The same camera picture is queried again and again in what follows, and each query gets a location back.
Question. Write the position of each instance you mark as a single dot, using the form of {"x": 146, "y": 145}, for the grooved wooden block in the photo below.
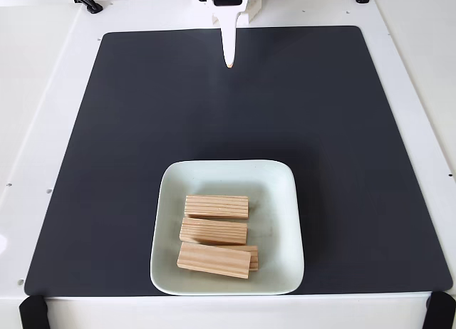
{"x": 254, "y": 258}
{"x": 213, "y": 231}
{"x": 217, "y": 206}

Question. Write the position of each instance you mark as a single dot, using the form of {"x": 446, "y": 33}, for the wooden block numbered two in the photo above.
{"x": 213, "y": 260}

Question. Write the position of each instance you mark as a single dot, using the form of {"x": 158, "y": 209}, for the pale green square plate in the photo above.
{"x": 278, "y": 208}

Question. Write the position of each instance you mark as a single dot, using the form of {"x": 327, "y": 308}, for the black rubber table mat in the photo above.
{"x": 107, "y": 201}

